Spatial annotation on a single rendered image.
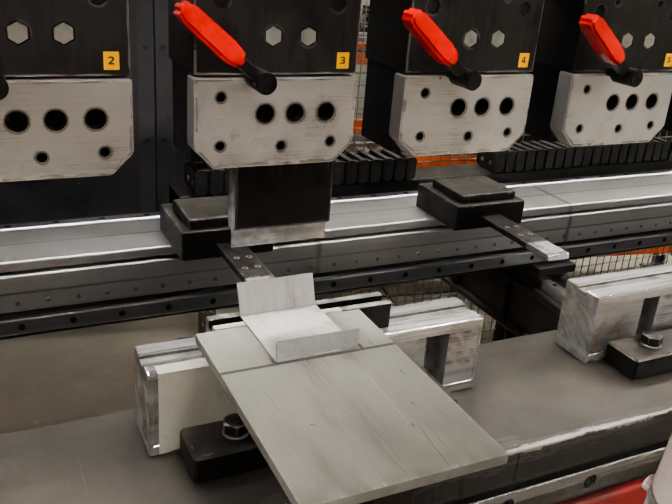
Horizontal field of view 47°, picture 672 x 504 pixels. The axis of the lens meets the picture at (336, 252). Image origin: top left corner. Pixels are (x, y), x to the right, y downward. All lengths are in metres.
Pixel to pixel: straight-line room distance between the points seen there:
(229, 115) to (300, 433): 0.27
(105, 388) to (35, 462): 1.73
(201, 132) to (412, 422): 0.30
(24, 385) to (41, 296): 1.62
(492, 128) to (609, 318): 0.36
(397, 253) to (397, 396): 0.49
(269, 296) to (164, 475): 0.20
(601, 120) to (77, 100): 0.55
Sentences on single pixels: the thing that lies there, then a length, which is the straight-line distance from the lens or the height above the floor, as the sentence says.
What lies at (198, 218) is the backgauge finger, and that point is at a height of 1.03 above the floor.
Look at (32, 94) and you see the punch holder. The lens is 0.64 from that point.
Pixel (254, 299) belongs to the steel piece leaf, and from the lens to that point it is 0.81.
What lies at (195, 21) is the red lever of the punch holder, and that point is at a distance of 0.62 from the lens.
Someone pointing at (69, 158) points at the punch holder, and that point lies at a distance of 0.66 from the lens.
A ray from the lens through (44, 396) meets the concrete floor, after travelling 2.55.
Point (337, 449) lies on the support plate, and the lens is 0.63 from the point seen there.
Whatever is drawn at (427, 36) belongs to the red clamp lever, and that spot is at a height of 1.29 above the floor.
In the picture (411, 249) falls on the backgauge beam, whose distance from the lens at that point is 1.17.
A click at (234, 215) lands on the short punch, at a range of 0.75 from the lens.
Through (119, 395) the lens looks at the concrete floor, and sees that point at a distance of 2.52.
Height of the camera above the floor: 1.38
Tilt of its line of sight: 23 degrees down
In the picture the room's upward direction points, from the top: 5 degrees clockwise
